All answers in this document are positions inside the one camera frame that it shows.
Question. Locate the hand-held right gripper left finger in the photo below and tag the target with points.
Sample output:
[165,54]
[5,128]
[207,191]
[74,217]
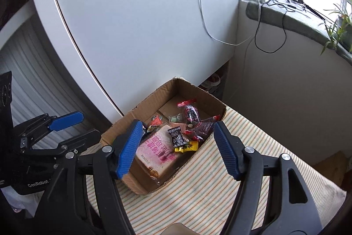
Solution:
[129,149]

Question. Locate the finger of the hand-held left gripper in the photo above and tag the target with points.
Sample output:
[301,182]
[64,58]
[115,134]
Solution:
[67,120]
[82,140]

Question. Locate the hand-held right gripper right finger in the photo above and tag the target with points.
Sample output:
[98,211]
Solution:
[227,149]

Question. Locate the beige packet with pink print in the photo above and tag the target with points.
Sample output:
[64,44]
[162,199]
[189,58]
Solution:
[156,155]

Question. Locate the dark cake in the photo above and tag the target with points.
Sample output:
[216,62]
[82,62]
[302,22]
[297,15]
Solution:
[203,129]

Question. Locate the yellow candy packet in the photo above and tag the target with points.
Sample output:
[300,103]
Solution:
[191,147]

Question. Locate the orange red candy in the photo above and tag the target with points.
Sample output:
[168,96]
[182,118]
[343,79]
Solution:
[155,122]

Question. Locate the brown chocolate bar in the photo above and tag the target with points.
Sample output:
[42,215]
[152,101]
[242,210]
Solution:
[177,138]

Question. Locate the round chocolate candy red ends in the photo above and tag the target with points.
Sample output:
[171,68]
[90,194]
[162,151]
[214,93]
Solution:
[191,113]

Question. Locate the teal round candy packet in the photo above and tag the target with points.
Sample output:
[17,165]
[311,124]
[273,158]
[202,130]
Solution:
[176,118]

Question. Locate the brown cardboard box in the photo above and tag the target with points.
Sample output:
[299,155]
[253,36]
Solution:
[192,91]

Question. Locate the striped beige table cloth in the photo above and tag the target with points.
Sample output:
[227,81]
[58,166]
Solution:
[220,196]

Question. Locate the white ribbed shutter door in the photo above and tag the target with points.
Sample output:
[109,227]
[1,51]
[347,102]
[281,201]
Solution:
[41,80]

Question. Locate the grey plastic basket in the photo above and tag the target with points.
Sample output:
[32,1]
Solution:
[217,91]

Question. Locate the red and white slippers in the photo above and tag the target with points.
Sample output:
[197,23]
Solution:
[213,80]

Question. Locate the brown wooden stool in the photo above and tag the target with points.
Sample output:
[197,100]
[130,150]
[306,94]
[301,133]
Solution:
[330,166]

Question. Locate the white cabinet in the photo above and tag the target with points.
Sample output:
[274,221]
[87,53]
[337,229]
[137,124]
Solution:
[137,17]

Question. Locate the potted spider plant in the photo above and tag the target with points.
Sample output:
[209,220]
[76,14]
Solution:
[337,31]

